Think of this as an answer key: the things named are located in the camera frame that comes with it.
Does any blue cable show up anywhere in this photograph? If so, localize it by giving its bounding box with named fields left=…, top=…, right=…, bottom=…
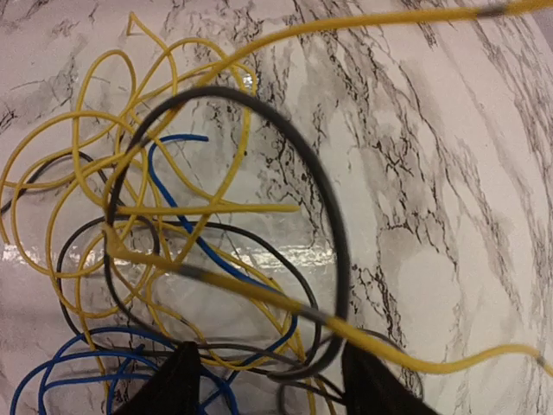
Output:
left=10, top=135, right=299, bottom=415

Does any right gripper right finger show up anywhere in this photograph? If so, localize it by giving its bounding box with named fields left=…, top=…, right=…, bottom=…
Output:
left=341, top=342, right=435, bottom=415

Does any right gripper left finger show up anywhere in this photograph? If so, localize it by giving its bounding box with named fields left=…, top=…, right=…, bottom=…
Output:
left=115, top=342, right=201, bottom=415

